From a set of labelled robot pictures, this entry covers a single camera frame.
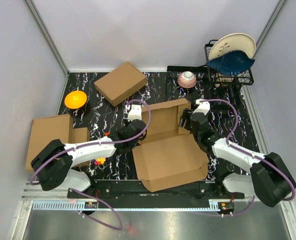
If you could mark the cream floral plate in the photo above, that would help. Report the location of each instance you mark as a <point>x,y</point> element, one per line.
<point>233,42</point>

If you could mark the closed cardboard box back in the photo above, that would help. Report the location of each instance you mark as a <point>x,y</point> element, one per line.
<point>121,83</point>

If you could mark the beige cup in rack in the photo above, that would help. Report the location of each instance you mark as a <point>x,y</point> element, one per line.
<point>222,80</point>

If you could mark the small cardboard box left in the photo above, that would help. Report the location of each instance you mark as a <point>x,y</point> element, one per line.
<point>79,135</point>

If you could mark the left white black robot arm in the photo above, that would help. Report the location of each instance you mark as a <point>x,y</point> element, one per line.
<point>53,166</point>

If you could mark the orange bowl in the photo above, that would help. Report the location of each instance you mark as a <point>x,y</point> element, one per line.
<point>75,99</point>

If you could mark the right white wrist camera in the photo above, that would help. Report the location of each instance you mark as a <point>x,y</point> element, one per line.
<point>203,106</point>

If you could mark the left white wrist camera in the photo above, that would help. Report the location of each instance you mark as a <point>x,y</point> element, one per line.
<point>134,112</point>

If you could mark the large cardboard box left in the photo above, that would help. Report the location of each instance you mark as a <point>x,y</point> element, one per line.
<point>46,129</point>

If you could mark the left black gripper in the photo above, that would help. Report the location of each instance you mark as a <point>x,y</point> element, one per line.
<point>126,125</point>

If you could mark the pink patterned bowl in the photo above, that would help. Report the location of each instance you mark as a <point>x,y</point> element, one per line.
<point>187,79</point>

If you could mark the black wire dish rack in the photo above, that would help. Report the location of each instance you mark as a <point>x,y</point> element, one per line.
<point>205,86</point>

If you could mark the rainbow flower toy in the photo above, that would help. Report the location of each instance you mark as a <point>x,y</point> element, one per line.
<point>99,161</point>

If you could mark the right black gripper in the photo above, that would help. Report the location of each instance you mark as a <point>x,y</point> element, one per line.
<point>185,115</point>

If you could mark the blue leaf plate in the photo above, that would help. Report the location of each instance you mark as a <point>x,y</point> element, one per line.
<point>232,63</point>

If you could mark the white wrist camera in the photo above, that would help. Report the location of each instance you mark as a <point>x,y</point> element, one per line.
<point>203,106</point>
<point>134,112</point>

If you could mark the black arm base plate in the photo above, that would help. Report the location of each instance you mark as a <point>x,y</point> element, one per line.
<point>111,189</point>

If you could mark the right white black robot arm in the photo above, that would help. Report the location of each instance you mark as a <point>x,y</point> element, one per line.
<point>267,176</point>

